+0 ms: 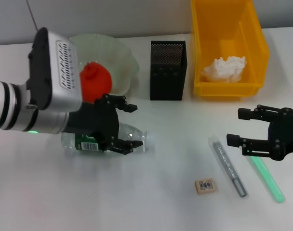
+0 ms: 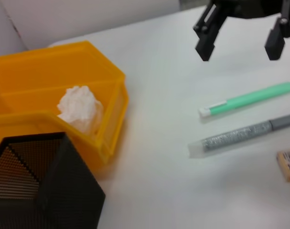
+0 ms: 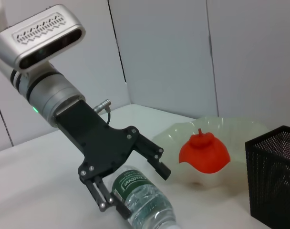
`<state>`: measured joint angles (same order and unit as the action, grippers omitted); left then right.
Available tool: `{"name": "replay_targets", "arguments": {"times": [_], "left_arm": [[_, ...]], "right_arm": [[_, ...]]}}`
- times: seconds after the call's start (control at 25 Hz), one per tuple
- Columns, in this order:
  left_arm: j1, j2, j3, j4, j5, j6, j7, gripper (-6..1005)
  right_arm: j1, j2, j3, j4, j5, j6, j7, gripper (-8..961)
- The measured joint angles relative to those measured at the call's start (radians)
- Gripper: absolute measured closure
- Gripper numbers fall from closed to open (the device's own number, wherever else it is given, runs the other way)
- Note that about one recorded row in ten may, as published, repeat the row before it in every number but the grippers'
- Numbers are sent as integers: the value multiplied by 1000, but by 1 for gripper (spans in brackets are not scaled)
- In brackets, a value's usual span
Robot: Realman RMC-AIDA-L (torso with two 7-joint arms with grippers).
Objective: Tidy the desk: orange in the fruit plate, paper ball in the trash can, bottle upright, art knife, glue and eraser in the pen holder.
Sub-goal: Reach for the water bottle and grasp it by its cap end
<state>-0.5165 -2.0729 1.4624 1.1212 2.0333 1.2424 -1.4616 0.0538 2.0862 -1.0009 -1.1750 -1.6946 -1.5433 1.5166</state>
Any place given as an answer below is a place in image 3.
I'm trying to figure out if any clear green-label water bottle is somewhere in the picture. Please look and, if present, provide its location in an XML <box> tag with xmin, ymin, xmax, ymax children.
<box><xmin>108</xmin><ymin>164</ymin><xmax>182</xmax><ymax>229</ymax></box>

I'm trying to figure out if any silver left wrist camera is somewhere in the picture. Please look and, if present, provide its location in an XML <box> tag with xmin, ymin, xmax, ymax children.
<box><xmin>0</xmin><ymin>4</ymin><xmax>86</xmax><ymax>73</ymax></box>

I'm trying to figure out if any left arm cable with connector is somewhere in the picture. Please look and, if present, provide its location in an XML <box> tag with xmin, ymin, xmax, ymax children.
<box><xmin>93</xmin><ymin>98</ymin><xmax>113</xmax><ymax>125</ymax></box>

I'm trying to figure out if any pale green glass fruit plate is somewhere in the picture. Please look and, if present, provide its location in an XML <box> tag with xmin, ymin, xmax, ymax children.
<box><xmin>151</xmin><ymin>115</ymin><xmax>272</xmax><ymax>191</ymax></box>

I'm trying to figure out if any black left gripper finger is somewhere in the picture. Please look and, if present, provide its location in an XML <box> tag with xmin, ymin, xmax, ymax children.
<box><xmin>83</xmin><ymin>176</ymin><xmax>132</xmax><ymax>220</ymax></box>
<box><xmin>133</xmin><ymin>135</ymin><xmax>172</xmax><ymax>181</ymax></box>

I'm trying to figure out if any black mesh pen holder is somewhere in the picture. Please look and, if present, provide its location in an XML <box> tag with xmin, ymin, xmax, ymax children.
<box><xmin>245</xmin><ymin>125</ymin><xmax>290</xmax><ymax>229</ymax></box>

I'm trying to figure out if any orange red fruit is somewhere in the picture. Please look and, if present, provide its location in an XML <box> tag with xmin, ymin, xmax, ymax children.
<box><xmin>178</xmin><ymin>128</ymin><xmax>231</xmax><ymax>174</ymax></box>

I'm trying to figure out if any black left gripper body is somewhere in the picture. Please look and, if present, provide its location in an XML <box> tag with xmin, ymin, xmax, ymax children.
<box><xmin>54</xmin><ymin>99</ymin><xmax>140</xmax><ymax>185</ymax></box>

